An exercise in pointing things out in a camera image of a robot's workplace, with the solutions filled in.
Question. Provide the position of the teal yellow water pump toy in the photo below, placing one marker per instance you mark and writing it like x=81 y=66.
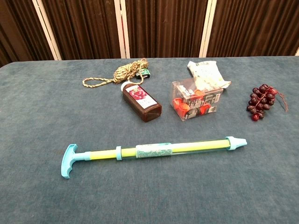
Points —
x=105 y=155

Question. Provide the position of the dark red juice bottle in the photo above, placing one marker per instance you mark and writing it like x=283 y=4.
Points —
x=144 y=107

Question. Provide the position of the clear box with orange parts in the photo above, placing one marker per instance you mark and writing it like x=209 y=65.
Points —
x=191 y=102

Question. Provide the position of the white snack packet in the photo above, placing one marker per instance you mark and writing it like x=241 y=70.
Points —
x=205 y=70

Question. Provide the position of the brown folding screen panel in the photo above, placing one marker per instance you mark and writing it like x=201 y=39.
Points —
x=254 y=28
x=81 y=28
x=18 y=28
x=163 y=28

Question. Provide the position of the purple grape bunch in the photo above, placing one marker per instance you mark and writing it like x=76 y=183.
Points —
x=261 y=100

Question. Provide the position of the blue table cover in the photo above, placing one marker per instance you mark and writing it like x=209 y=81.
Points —
x=70 y=198

